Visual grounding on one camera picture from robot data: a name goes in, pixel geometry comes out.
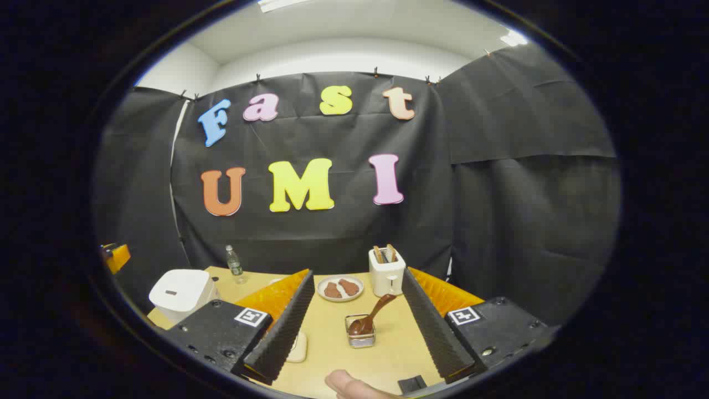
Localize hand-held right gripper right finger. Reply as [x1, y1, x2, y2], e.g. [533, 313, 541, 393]
[402, 267, 554, 384]

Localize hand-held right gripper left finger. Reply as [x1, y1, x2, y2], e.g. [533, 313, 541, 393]
[166, 269, 315, 386]

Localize clear rice container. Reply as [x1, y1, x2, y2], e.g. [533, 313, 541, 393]
[285, 331, 308, 364]

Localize brown wooden spoon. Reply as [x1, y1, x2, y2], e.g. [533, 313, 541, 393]
[348, 294, 397, 336]

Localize white rice cooker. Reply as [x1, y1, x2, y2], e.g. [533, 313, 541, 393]
[148, 269, 219, 325]

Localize wire chopstick holder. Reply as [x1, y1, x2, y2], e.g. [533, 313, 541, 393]
[345, 314, 377, 349]

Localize white round plate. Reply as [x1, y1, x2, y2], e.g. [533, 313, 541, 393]
[317, 275, 365, 303]

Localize white toaster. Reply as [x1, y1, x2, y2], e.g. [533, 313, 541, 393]
[368, 248, 407, 298]

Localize clear plastic water bottle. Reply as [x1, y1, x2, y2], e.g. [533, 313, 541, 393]
[225, 245, 247, 285]

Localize long ceiling light panel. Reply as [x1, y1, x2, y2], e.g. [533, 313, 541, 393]
[258, 0, 311, 13]

